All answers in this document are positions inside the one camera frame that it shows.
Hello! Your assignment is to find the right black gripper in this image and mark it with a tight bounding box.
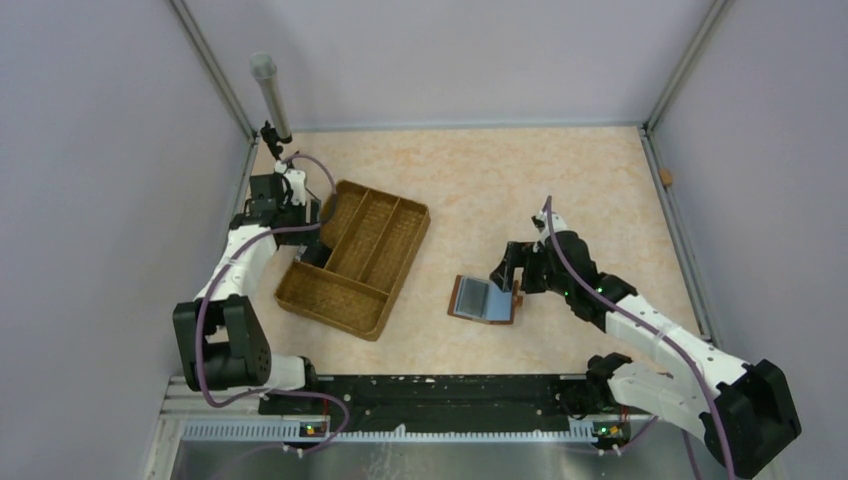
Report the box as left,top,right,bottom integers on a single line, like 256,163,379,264
491,240,573,297

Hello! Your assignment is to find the stack of credit cards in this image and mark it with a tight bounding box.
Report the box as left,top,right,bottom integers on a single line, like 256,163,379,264
295,241,333,269

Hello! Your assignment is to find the woven straw divided tray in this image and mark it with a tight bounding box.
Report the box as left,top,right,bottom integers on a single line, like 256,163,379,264
274,180,430,341

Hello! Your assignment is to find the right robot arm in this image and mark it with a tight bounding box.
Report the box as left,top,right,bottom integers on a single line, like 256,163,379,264
489,207,802,479

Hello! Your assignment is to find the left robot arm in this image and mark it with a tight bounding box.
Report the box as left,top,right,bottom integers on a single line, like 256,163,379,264
172,169,331,414

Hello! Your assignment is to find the grey tube on tripod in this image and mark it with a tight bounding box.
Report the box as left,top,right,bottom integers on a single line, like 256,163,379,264
249,52,292,160

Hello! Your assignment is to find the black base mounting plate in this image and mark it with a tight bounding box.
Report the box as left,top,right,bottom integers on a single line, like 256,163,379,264
258,374,639,434

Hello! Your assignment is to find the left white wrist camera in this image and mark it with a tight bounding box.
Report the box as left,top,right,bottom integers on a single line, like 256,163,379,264
274,161,308,206

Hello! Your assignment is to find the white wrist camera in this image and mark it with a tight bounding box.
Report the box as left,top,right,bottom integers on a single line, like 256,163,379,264
274,161,308,206
531,212,569,236

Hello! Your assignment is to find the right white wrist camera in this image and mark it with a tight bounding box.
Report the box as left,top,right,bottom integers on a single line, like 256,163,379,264
531,212,569,236

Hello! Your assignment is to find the small tan wall block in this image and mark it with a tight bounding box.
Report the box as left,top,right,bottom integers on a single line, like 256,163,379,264
658,168,674,188

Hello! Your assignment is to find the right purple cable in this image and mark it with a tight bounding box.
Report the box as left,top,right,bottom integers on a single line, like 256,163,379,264
541,195,738,480

